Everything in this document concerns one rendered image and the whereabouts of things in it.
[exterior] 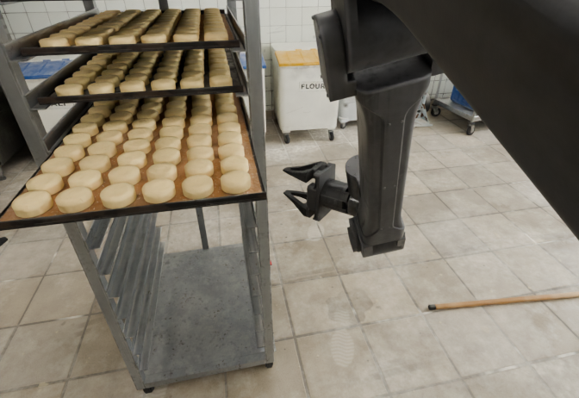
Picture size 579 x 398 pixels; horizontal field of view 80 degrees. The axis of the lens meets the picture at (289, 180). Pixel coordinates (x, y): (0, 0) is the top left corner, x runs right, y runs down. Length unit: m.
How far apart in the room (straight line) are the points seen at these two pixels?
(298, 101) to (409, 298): 1.81
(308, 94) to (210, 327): 2.05
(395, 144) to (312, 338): 1.35
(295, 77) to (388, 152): 2.56
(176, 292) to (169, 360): 0.31
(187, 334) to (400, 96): 1.33
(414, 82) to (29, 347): 1.84
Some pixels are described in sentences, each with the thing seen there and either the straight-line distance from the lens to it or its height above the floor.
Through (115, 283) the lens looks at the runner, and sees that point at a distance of 1.14.
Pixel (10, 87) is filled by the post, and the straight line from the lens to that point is 0.83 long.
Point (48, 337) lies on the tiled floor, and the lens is 1.94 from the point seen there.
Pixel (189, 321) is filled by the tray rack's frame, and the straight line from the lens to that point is 1.54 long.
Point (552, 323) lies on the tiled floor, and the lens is 2.05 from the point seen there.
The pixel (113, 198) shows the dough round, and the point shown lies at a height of 1.06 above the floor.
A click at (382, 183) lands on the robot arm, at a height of 1.15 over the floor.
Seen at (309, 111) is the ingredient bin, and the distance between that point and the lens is 3.02.
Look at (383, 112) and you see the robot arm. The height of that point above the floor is 1.25.
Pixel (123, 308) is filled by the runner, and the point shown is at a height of 0.50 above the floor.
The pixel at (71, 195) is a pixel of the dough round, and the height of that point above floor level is 1.06.
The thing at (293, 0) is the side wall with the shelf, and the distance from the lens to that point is 3.46.
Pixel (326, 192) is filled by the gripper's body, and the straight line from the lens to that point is 0.64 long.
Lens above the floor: 1.36
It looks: 32 degrees down
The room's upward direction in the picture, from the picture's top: straight up
